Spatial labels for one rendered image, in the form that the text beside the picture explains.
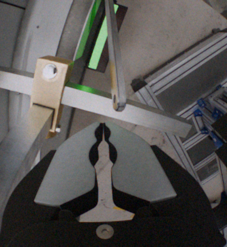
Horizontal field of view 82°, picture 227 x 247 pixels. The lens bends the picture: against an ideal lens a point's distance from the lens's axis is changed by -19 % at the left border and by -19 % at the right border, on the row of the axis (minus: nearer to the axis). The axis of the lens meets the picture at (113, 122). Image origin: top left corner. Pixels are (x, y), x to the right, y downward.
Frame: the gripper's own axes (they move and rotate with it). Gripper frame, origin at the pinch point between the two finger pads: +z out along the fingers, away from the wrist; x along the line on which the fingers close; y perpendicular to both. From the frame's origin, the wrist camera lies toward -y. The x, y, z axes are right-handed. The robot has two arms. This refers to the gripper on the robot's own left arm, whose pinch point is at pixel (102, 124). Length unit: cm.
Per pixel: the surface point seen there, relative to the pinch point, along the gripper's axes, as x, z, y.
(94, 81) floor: -6, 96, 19
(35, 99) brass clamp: -10.5, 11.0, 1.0
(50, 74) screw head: -7.1, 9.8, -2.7
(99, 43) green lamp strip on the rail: -0.4, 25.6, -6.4
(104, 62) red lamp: 0.5, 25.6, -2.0
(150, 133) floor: 36, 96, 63
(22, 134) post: -9.4, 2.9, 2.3
